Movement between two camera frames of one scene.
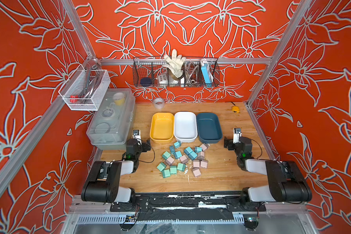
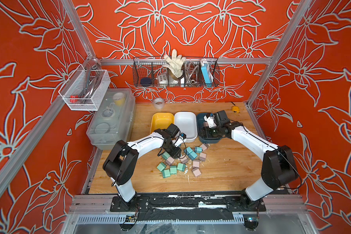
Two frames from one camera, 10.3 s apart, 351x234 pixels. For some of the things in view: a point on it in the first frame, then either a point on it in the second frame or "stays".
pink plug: (196, 163) -> (202, 156)
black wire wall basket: (175, 71) stays
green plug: (181, 166) stays
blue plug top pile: (198, 149) stays
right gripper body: (233, 140) -> (213, 132)
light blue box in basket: (205, 71) stays
